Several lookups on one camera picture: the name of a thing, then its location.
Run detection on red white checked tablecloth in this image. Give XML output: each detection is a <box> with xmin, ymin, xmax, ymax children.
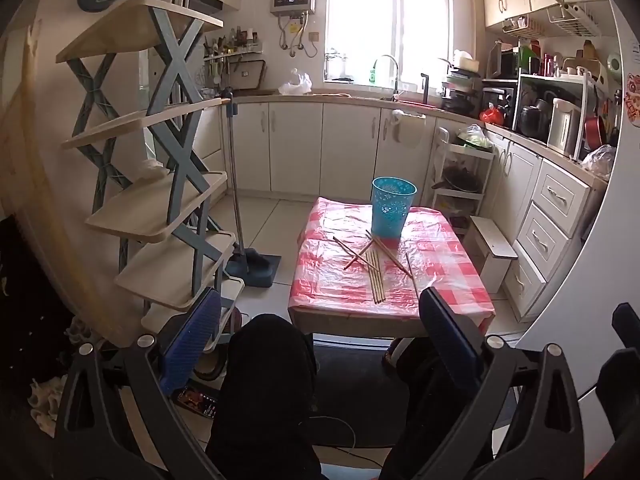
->
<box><xmin>287</xmin><ymin>196</ymin><xmax>496</xmax><ymax>333</ymax></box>

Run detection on lion dance sticker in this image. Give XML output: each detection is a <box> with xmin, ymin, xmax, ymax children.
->
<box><xmin>622</xmin><ymin>72</ymin><xmax>640</xmax><ymax>126</ymax></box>

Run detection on clear plastic bag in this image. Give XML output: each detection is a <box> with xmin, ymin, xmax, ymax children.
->
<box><xmin>580</xmin><ymin>145</ymin><xmax>617</xmax><ymax>178</ymax></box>

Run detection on chrome arched faucet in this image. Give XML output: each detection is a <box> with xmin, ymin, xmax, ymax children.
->
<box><xmin>372</xmin><ymin>54</ymin><xmax>401</xmax><ymax>101</ymax></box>

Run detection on microwave oven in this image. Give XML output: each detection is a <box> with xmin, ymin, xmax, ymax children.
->
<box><xmin>487</xmin><ymin>41</ymin><xmax>521</xmax><ymax>81</ymax></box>

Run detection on white counter shelf rack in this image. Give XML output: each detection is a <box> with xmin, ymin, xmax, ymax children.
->
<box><xmin>515</xmin><ymin>67</ymin><xmax>601</xmax><ymax>161</ymax></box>

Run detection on blue long-handled dustpan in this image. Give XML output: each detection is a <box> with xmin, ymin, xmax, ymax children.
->
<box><xmin>223</xmin><ymin>89</ymin><xmax>282</xmax><ymax>288</ymax></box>

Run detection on pile of wooden chopsticks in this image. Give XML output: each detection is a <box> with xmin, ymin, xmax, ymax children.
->
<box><xmin>332</xmin><ymin>230</ymin><xmax>420</xmax><ymax>305</ymax></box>

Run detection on white electric thermo pot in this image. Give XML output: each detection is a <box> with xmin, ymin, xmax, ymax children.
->
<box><xmin>547</xmin><ymin>97</ymin><xmax>581</xmax><ymax>156</ymax></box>

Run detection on white drawer unit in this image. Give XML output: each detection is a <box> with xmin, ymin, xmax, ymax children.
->
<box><xmin>505</xmin><ymin>157</ymin><xmax>593</xmax><ymax>318</ymax></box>

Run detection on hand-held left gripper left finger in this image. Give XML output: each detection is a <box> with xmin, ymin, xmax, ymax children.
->
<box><xmin>52</xmin><ymin>287</ymin><xmax>223</xmax><ymax>480</ymax></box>

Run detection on folding wooden shelf rack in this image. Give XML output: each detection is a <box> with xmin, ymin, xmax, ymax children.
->
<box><xmin>55</xmin><ymin>0</ymin><xmax>246</xmax><ymax>346</ymax></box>

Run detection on white step stool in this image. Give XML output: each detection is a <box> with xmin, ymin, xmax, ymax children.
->
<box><xmin>470</xmin><ymin>215</ymin><xmax>519</xmax><ymax>295</ymax></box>

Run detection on white side base cabinets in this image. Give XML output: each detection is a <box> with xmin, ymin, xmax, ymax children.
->
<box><xmin>482</xmin><ymin>125</ymin><xmax>543</xmax><ymax>241</ymax></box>

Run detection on white hanging waste bin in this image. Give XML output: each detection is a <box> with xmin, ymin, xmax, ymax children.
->
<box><xmin>391</xmin><ymin>109</ymin><xmax>427</xmax><ymax>148</ymax></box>

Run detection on beige kitchen countertop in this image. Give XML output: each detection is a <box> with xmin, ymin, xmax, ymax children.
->
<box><xmin>220</xmin><ymin>87</ymin><xmax>608</xmax><ymax>181</ymax></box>

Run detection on black wok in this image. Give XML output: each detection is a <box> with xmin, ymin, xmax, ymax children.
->
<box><xmin>432</xmin><ymin>165</ymin><xmax>483</xmax><ymax>193</ymax></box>

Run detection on person's left leg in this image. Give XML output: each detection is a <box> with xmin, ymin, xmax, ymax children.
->
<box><xmin>206</xmin><ymin>314</ymin><xmax>323</xmax><ymax>480</ymax></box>

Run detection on white refrigerator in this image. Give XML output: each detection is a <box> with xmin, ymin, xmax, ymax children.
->
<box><xmin>515</xmin><ymin>0</ymin><xmax>640</xmax><ymax>411</ymax></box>

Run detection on red pot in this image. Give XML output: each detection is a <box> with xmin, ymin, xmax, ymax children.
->
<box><xmin>582</xmin><ymin>115</ymin><xmax>608</xmax><ymax>153</ymax></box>

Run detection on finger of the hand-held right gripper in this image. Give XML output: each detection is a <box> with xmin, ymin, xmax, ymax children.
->
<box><xmin>612</xmin><ymin>302</ymin><xmax>640</xmax><ymax>350</ymax></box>
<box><xmin>597</xmin><ymin>349</ymin><xmax>640</xmax><ymax>397</ymax></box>

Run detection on clear glass jar set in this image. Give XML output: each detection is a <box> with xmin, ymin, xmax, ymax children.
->
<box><xmin>324</xmin><ymin>49</ymin><xmax>355</xmax><ymax>82</ymax></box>

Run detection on dark snack packet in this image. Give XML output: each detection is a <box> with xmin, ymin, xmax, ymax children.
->
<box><xmin>172</xmin><ymin>385</ymin><xmax>221</xmax><ymax>418</ymax></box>

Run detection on white kitchen trolley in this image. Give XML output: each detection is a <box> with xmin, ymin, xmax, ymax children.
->
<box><xmin>431</xmin><ymin>127</ymin><xmax>496</xmax><ymax>233</ymax></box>

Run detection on large white wire basket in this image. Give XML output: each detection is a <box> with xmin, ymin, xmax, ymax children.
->
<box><xmin>547</xmin><ymin>2</ymin><xmax>601</xmax><ymax>38</ymax></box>

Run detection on dark floor mat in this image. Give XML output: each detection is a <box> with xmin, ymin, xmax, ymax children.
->
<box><xmin>300</xmin><ymin>345</ymin><xmax>416</xmax><ymax>448</ymax></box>

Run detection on white ruffled object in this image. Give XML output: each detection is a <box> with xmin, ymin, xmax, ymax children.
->
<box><xmin>30</xmin><ymin>377</ymin><xmax>63</xmax><ymax>436</ymax></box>

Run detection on wall utensil rail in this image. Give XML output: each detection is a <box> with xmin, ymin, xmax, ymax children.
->
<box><xmin>202</xmin><ymin>27</ymin><xmax>263</xmax><ymax>61</ymax></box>

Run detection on small white wire basket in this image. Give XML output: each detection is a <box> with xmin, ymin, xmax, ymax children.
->
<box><xmin>502</xmin><ymin>16</ymin><xmax>548</xmax><ymax>38</ymax></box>

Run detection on blue perforated plastic bin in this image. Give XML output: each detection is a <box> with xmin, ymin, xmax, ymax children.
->
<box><xmin>370</xmin><ymin>176</ymin><xmax>418</xmax><ymax>239</ymax></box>

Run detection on white plastic bag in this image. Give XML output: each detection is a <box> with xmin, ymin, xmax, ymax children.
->
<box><xmin>278</xmin><ymin>67</ymin><xmax>313</xmax><ymax>96</ymax></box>

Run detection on stack of pots and dishes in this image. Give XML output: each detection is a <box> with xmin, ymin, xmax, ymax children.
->
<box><xmin>440</xmin><ymin>50</ymin><xmax>481</xmax><ymax>116</ymax></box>

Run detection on black rice cooker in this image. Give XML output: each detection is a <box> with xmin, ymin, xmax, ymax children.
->
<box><xmin>517</xmin><ymin>92</ymin><xmax>553</xmax><ymax>141</ymax></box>

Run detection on dark rimmed tray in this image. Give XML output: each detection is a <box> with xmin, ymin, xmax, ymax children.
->
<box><xmin>227</xmin><ymin>59</ymin><xmax>268</xmax><ymax>92</ymax></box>

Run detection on kitchen window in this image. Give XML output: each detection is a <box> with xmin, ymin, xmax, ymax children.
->
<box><xmin>325</xmin><ymin>0</ymin><xmax>453</xmax><ymax>98</ymax></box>

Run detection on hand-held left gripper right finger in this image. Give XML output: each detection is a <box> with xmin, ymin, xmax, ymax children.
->
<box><xmin>419</xmin><ymin>287</ymin><xmax>588</xmax><ymax>480</ymax></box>

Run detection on black toaster oven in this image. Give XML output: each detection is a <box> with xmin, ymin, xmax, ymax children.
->
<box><xmin>481</xmin><ymin>86</ymin><xmax>518</xmax><ymax>128</ymax></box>

